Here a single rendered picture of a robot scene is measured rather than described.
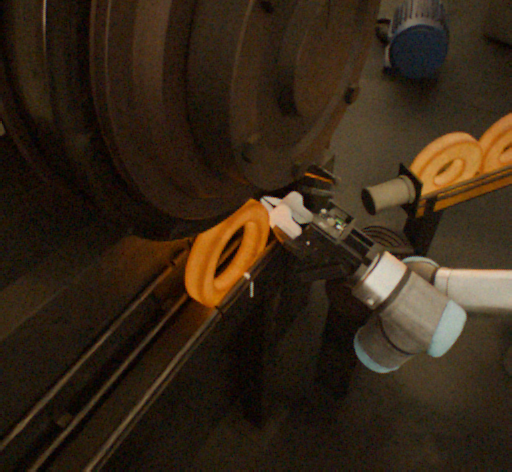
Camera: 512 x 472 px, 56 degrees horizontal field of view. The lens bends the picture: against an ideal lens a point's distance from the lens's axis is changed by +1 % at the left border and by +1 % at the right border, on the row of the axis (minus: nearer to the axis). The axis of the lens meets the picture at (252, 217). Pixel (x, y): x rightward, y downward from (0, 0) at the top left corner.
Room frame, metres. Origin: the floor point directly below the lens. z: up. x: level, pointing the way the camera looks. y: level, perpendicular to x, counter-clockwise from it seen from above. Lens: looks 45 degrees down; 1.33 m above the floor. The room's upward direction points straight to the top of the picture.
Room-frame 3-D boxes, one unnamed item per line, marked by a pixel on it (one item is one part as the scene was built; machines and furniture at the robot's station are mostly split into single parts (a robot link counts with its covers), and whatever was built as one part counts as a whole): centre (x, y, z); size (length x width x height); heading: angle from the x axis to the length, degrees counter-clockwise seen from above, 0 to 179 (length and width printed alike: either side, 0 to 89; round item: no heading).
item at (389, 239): (0.69, -0.27, 0.27); 0.22 x 0.13 x 0.53; 145
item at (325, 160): (0.70, -0.09, 0.68); 0.11 x 0.08 x 0.24; 55
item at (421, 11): (2.58, -0.90, 0.17); 0.57 x 0.31 x 0.34; 165
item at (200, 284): (0.50, 0.04, 0.75); 0.18 x 0.03 x 0.18; 144
